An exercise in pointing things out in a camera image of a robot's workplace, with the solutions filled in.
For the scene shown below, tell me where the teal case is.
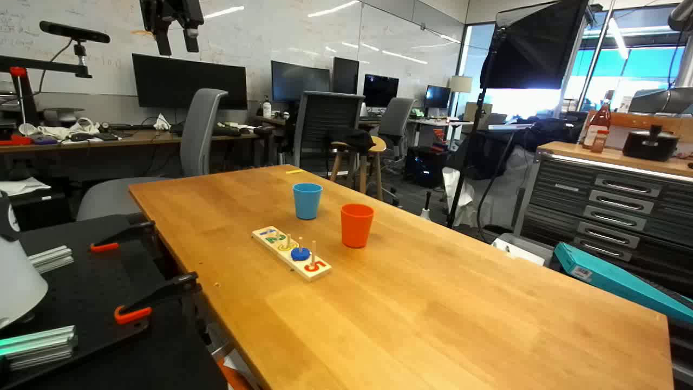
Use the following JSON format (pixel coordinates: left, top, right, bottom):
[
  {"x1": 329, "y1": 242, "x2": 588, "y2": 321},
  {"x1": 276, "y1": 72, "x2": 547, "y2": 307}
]
[{"x1": 552, "y1": 240, "x2": 693, "y2": 326}]

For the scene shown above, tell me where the black clamp with orange tip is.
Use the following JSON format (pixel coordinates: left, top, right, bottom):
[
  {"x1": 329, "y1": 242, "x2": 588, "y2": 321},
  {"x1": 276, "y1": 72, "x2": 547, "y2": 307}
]
[
  {"x1": 87, "y1": 218, "x2": 159, "y2": 255},
  {"x1": 112, "y1": 271, "x2": 201, "y2": 330}
]

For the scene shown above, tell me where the wooden stool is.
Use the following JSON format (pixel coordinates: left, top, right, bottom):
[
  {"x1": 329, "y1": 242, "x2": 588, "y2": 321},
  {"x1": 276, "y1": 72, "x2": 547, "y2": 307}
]
[{"x1": 328, "y1": 131, "x2": 390, "y2": 201}]

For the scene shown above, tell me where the narrow upright black monitor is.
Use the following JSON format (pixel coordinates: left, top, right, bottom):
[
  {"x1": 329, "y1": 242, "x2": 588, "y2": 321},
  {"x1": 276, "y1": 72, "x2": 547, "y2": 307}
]
[{"x1": 331, "y1": 55, "x2": 362, "y2": 94}]

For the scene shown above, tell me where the white box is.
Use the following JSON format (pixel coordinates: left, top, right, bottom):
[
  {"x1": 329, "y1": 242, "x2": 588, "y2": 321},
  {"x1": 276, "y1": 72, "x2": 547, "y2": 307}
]
[{"x1": 492, "y1": 232, "x2": 557, "y2": 266}]

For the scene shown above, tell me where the black light stand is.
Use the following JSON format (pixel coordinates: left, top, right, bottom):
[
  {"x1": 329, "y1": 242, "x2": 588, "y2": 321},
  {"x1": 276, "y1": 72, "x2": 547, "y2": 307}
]
[{"x1": 445, "y1": 84, "x2": 495, "y2": 230}]

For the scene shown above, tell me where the wooden office desk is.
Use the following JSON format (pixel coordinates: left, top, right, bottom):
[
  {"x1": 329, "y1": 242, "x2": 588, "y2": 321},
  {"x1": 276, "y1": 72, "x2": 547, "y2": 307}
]
[{"x1": 0, "y1": 127, "x2": 259, "y2": 181}]

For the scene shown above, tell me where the orange plastic cup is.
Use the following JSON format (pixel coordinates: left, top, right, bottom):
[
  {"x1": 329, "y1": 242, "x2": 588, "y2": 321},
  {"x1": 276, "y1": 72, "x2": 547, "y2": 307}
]
[{"x1": 341, "y1": 201, "x2": 378, "y2": 250}]

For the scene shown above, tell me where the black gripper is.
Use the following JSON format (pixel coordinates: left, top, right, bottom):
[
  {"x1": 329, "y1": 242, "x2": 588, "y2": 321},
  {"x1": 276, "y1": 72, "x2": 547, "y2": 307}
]
[{"x1": 138, "y1": 0, "x2": 205, "y2": 55}]

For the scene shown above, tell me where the aluminium extrusion bar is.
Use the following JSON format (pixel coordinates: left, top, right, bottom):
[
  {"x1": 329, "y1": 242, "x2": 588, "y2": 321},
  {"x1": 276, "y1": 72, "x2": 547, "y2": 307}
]
[
  {"x1": 26, "y1": 242, "x2": 77, "y2": 276},
  {"x1": 0, "y1": 322, "x2": 80, "y2": 375}
]

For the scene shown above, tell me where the black stereo camera bar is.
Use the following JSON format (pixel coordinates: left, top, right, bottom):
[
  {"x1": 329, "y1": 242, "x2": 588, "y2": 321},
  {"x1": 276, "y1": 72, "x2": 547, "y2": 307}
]
[{"x1": 38, "y1": 19, "x2": 112, "y2": 45}]

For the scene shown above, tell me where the dark mesh office chair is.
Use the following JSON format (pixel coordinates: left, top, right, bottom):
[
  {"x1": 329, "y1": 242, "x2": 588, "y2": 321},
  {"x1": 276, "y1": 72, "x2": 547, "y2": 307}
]
[{"x1": 290, "y1": 89, "x2": 366, "y2": 171}]

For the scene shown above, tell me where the grey drawer cabinet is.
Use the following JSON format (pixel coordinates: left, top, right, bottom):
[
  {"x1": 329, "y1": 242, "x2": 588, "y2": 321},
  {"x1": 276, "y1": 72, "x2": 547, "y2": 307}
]
[{"x1": 514, "y1": 138, "x2": 693, "y2": 289}]

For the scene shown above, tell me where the blue plastic cup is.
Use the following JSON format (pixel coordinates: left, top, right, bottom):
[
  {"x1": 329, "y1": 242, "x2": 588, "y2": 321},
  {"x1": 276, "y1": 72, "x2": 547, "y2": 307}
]
[{"x1": 292, "y1": 180, "x2": 325, "y2": 222}]

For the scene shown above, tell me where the wooden number puzzle board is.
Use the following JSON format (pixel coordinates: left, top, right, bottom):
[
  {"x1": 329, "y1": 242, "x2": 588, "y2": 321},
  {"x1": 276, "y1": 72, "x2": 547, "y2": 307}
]
[{"x1": 251, "y1": 222, "x2": 334, "y2": 282}]

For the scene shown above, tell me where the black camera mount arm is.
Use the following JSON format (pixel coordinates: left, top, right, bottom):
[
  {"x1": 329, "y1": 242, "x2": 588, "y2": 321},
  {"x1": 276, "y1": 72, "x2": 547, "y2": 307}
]
[{"x1": 0, "y1": 53, "x2": 94, "y2": 79}]

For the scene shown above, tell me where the small black monitor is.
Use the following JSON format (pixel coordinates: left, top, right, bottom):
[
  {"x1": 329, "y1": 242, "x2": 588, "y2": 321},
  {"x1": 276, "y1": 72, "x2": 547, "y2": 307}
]
[{"x1": 362, "y1": 72, "x2": 401, "y2": 109}]

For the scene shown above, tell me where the black softbox light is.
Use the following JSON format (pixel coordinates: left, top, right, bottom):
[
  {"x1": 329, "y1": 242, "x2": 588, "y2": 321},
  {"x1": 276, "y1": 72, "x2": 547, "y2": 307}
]
[{"x1": 479, "y1": 0, "x2": 591, "y2": 92}]

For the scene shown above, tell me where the medium black monitor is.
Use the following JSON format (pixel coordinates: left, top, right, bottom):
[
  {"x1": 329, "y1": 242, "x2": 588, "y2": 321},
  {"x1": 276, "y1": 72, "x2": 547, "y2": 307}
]
[{"x1": 268, "y1": 59, "x2": 334, "y2": 105}]

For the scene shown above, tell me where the light grey office chair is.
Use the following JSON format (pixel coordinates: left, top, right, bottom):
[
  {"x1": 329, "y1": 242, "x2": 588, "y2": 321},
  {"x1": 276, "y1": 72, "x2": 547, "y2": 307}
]
[{"x1": 374, "y1": 94, "x2": 416, "y2": 168}]

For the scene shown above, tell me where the red bottle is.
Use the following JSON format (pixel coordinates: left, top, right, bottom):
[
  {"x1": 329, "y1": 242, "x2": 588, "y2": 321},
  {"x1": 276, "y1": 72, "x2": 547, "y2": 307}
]
[{"x1": 582, "y1": 100, "x2": 616, "y2": 153}]

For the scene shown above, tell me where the large black monitor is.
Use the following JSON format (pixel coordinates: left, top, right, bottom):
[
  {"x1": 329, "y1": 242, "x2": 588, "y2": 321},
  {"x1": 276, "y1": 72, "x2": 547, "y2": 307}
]
[{"x1": 131, "y1": 52, "x2": 249, "y2": 113}]

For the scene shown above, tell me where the black cooking pot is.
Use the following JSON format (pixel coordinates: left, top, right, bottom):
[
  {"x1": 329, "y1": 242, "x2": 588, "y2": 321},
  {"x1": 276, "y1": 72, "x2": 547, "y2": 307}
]
[{"x1": 622, "y1": 124, "x2": 680, "y2": 163}]

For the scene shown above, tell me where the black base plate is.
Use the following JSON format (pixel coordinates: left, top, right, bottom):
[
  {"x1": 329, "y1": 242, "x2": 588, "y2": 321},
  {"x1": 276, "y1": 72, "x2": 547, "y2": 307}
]
[{"x1": 0, "y1": 211, "x2": 229, "y2": 390}]

